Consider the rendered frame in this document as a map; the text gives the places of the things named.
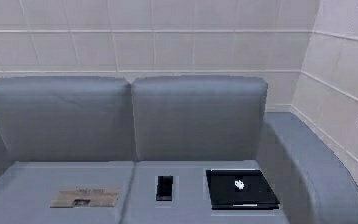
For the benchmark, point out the black closed laptop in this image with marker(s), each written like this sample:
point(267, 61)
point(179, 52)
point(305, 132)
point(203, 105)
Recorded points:
point(242, 191)

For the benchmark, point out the beige folded newspaper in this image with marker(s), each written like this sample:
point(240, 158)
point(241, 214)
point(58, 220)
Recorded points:
point(87, 196)

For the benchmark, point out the grey sofa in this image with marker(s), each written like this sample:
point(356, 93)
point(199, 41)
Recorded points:
point(193, 126)

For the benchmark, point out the black remote control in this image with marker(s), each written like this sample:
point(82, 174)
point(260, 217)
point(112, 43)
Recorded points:
point(164, 188)

